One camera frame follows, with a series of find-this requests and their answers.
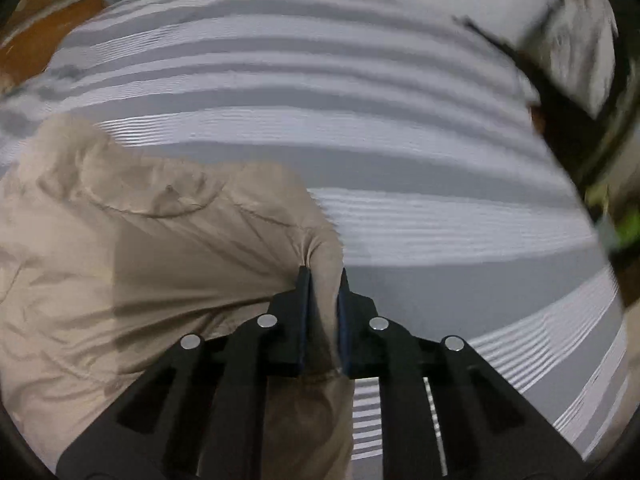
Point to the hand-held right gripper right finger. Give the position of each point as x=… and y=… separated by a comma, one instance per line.
x=343, y=325

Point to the green object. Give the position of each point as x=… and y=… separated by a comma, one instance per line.
x=625, y=230

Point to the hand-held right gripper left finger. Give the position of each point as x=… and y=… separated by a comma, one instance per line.
x=304, y=320

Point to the beige puffer jacket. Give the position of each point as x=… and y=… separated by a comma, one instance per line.
x=175, y=240

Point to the grey white striped bed cover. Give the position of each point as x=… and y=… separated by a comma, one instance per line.
x=375, y=135

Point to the white patterned cloth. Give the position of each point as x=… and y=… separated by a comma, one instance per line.
x=585, y=45

